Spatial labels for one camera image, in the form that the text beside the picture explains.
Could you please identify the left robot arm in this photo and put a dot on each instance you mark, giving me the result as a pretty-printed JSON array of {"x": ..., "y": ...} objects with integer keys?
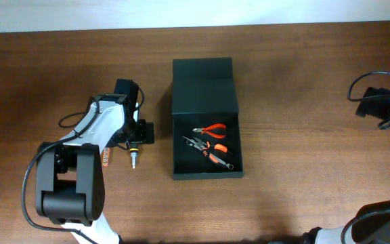
[{"x": 70, "y": 189}]

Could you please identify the orange black pliers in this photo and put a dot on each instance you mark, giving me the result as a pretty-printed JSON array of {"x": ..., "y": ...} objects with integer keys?
[{"x": 215, "y": 152}]

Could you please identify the black box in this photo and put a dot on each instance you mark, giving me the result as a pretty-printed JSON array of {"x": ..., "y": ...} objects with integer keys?
[{"x": 204, "y": 93}]

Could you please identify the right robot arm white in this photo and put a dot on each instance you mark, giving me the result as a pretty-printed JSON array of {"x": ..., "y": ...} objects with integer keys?
[{"x": 372, "y": 222}]

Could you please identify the red side cutters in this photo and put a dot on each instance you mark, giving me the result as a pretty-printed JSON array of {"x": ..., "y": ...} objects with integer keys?
[{"x": 217, "y": 130}]

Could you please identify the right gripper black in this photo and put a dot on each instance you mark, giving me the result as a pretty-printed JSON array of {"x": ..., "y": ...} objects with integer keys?
[{"x": 374, "y": 108}]

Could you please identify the silver wrench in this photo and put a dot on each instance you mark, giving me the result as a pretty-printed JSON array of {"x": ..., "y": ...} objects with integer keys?
[{"x": 227, "y": 165}]

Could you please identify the yellow black screwdriver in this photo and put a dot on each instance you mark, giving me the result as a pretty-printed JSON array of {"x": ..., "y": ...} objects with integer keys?
[{"x": 134, "y": 150}]

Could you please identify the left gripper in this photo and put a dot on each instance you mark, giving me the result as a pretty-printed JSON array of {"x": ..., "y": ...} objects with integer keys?
[{"x": 143, "y": 133}]

